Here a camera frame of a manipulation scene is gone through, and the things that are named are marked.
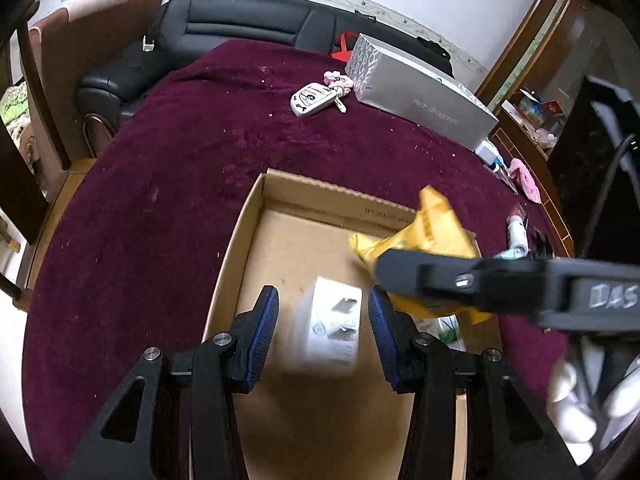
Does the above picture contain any black leather sofa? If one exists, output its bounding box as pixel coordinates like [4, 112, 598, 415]
[77, 0, 456, 158]

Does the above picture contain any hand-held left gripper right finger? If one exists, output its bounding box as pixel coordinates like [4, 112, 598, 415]
[367, 289, 586, 480]

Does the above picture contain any pink cloth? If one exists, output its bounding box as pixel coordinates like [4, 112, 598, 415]
[507, 158, 543, 204]

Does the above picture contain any wooden mirror cabinet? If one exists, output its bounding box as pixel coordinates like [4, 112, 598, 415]
[472, 0, 640, 261]

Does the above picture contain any red bag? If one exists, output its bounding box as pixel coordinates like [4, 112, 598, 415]
[330, 32, 360, 63]

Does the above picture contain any white car key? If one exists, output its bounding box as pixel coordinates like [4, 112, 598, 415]
[290, 82, 347, 119]

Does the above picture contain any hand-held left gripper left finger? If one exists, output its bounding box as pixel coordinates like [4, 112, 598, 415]
[60, 285, 281, 480]

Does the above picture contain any yellow packet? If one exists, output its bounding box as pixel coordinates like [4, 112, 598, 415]
[348, 186, 493, 326]

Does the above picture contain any pink scrunchie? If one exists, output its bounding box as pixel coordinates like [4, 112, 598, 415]
[324, 71, 356, 95]

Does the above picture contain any small white bottle green label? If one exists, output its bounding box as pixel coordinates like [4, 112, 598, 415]
[506, 212, 530, 256]

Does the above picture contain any maroon blanket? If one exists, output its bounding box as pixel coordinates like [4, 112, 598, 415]
[22, 39, 576, 480]

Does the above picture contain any grey rectangular box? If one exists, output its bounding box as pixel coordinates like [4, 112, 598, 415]
[345, 33, 500, 152]

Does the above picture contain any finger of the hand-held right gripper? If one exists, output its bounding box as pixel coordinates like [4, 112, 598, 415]
[375, 248, 551, 320]

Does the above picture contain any person's right hand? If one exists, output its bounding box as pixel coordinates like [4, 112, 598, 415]
[546, 340, 640, 467]

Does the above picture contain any shallow cardboard box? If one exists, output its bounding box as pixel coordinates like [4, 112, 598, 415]
[202, 167, 503, 480]

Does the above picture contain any white power adapter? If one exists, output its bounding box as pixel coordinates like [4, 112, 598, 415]
[287, 275, 363, 378]

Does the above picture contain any colourful cardboard box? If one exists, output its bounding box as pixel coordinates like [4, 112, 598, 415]
[517, 97, 548, 126]

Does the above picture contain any white green pack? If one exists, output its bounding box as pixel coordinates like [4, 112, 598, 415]
[475, 141, 501, 166]

